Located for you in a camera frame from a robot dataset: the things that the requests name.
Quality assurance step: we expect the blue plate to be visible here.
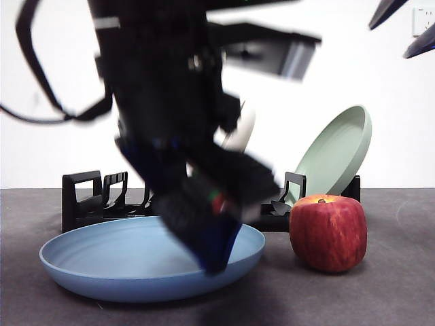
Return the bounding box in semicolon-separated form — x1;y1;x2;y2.
38;215;266;304

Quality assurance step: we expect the red apple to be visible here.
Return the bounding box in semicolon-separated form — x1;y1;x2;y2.
289;194;368;274

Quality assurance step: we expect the cream white plate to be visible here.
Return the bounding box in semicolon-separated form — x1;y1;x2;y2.
220;105;256;153

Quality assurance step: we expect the black plate rack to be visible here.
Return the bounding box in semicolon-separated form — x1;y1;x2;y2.
61;170;362;235

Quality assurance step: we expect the green plate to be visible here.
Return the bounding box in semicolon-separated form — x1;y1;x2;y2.
284;104;373;207

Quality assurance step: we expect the white wall socket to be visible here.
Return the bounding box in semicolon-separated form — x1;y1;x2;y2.
412;6;435;37

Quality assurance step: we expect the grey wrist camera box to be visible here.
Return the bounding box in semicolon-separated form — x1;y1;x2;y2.
217;20;323;83

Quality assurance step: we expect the black cable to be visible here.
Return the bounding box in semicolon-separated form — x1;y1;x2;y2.
0;0;114;124

